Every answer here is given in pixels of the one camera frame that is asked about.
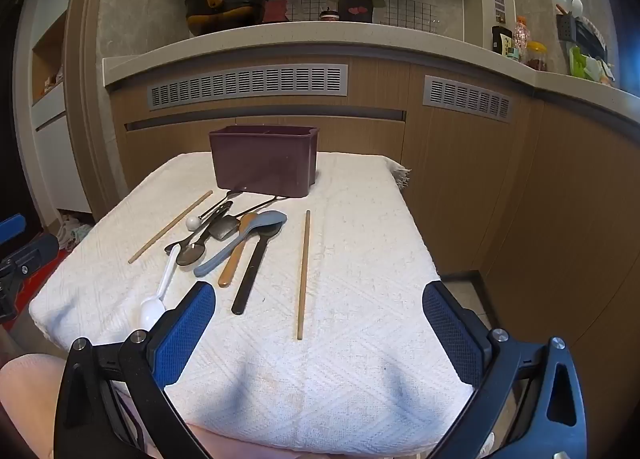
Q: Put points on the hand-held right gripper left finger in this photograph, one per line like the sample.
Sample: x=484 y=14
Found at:
x=185 y=329

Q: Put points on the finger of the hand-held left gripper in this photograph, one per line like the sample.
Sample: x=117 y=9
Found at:
x=11 y=228
x=30 y=251

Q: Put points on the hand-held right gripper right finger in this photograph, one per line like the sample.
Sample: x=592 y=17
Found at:
x=452 y=334

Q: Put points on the wooden spoon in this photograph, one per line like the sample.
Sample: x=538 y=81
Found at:
x=231 y=269

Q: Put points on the black speckled spoon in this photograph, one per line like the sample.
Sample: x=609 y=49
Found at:
x=247 y=284

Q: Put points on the metal spoon with white ball end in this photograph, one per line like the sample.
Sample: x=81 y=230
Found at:
x=193 y=223

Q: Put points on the metal square-headed scoop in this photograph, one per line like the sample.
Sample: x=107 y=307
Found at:
x=223 y=228

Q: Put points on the blue-grey rice spoon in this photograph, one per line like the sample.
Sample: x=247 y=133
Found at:
x=265 y=223

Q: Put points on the maroon plastic utensil holder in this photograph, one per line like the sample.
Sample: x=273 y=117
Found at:
x=260 y=164

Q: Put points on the white plastic spoon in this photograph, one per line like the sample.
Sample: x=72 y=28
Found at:
x=151 y=311

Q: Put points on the pile of cloth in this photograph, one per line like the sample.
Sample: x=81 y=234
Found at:
x=75 y=234

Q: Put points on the plain metal spoon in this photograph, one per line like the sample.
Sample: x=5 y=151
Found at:
x=170 y=249

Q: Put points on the white storage cabinet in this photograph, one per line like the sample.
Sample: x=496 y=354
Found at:
x=60 y=154

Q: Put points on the wooden chopstick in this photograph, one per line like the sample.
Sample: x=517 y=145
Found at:
x=170 y=227
x=303 y=279

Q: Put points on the white woven table cloth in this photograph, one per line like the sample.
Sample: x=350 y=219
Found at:
x=350 y=264

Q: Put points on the person's leg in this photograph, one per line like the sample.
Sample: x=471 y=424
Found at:
x=27 y=399

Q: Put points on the wooden kitchen cabinet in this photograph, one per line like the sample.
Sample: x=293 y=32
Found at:
x=450 y=164

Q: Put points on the short grey vent grille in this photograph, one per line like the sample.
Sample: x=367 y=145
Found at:
x=467 y=99

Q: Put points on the long grey vent grille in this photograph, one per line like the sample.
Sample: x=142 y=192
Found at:
x=250 y=86

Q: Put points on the yellow-lidded jar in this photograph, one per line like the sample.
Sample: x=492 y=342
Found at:
x=537 y=56

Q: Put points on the dark seasoning packet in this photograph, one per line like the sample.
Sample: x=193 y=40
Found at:
x=501 y=41

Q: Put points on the green and white dishware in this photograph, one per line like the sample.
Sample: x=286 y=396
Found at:
x=582 y=64

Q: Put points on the orange-capped bottle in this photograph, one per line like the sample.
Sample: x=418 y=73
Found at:
x=522 y=39

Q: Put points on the beige kitchen counter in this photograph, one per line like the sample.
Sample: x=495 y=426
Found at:
x=300 y=41

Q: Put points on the white column vent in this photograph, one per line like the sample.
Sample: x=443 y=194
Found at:
x=498 y=1

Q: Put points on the white ladle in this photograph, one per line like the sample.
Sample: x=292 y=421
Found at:
x=577 y=5

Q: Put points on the black wall utensil caddy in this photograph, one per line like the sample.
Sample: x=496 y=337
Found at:
x=566 y=28

